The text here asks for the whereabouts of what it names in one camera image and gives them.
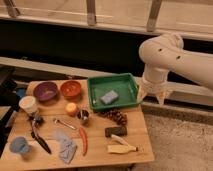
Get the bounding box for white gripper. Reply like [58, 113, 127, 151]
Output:
[137, 77, 172, 105]

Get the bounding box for small orange apple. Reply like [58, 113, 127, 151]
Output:
[65, 103, 78, 116]

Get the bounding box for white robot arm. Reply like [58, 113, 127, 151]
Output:
[137, 34, 213, 105]

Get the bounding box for small metal cup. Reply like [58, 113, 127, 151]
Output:
[77, 109, 89, 124]

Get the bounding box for white plastic cup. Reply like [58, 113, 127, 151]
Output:
[19, 96, 38, 115]

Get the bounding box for blue plastic cup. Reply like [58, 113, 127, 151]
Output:
[9, 137, 30, 155]

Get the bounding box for green plastic tray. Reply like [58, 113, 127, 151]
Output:
[87, 73, 138, 112]

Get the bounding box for pine cone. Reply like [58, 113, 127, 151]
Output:
[99, 110, 127, 126]

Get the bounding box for blue sponge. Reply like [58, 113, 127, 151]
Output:
[100, 90, 118, 104]

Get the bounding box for dark brown block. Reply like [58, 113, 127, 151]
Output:
[105, 126, 127, 137]

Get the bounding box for white stick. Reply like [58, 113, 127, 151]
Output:
[111, 134, 131, 146]

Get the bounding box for orange bowl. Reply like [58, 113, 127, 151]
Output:
[60, 80, 81, 98]

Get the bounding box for metal spoon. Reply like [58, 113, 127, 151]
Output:
[53, 118, 76, 130]

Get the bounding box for grey crumpled cloth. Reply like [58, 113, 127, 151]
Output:
[53, 130, 77, 164]

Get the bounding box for purple bowl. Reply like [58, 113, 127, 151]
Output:
[33, 81, 58, 102]

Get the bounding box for dark clip toy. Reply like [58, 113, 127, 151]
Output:
[30, 114, 44, 126]

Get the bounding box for yellow handled brush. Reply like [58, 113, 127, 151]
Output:
[107, 145, 138, 154]

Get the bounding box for black handled utensil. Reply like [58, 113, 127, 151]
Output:
[30, 119, 53, 155]

